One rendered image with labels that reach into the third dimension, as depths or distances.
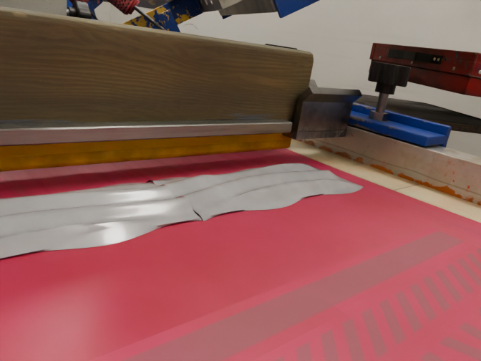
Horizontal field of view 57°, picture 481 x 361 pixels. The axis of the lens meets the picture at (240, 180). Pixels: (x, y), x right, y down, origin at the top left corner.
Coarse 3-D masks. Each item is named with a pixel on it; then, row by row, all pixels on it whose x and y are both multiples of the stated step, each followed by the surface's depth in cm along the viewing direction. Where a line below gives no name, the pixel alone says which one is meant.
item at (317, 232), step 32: (160, 160) 37; (192, 160) 39; (224, 160) 40; (256, 160) 42; (288, 160) 44; (384, 192) 38; (224, 224) 27; (256, 224) 28; (288, 224) 28; (320, 224) 29; (352, 224) 30; (384, 224) 31; (416, 224) 32; (448, 224) 33; (480, 224) 34; (288, 256) 24; (320, 256) 25; (352, 256) 25
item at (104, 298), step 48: (0, 192) 26; (48, 192) 27; (144, 240) 23; (192, 240) 24; (0, 288) 18; (48, 288) 18; (96, 288) 19; (144, 288) 19; (192, 288) 20; (240, 288) 20; (0, 336) 15; (48, 336) 16; (96, 336) 16; (144, 336) 16
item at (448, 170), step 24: (312, 144) 52; (336, 144) 49; (360, 144) 47; (384, 144) 45; (408, 144) 43; (384, 168) 45; (408, 168) 43; (432, 168) 42; (456, 168) 40; (480, 168) 38; (456, 192) 40; (480, 192) 39
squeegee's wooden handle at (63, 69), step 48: (0, 48) 25; (48, 48) 26; (96, 48) 28; (144, 48) 30; (192, 48) 33; (240, 48) 36; (0, 96) 25; (48, 96) 27; (96, 96) 29; (144, 96) 32; (192, 96) 34; (240, 96) 38; (288, 96) 42
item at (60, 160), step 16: (208, 144) 39; (224, 144) 40; (240, 144) 41; (256, 144) 43; (272, 144) 44; (288, 144) 46; (0, 160) 28; (16, 160) 28; (32, 160) 29; (48, 160) 30; (64, 160) 30; (80, 160) 31; (96, 160) 32; (112, 160) 33; (128, 160) 34
